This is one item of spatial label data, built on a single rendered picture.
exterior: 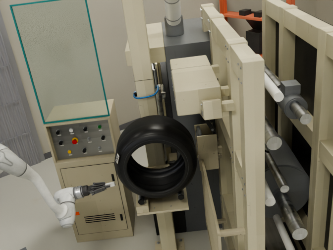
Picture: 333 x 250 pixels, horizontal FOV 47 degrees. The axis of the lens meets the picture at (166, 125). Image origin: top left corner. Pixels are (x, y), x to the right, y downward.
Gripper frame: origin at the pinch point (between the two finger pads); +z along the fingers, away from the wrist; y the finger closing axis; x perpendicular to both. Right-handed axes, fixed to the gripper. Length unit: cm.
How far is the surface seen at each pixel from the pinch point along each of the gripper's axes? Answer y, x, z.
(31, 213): 112, 83, -128
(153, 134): -10, -36, 42
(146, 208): -10.6, 19.5, 21.5
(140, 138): -11.0, -35.2, 33.3
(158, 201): 0.5, 24.3, 29.0
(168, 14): 74, -90, 69
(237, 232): -59, 14, 77
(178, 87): -30, -70, 65
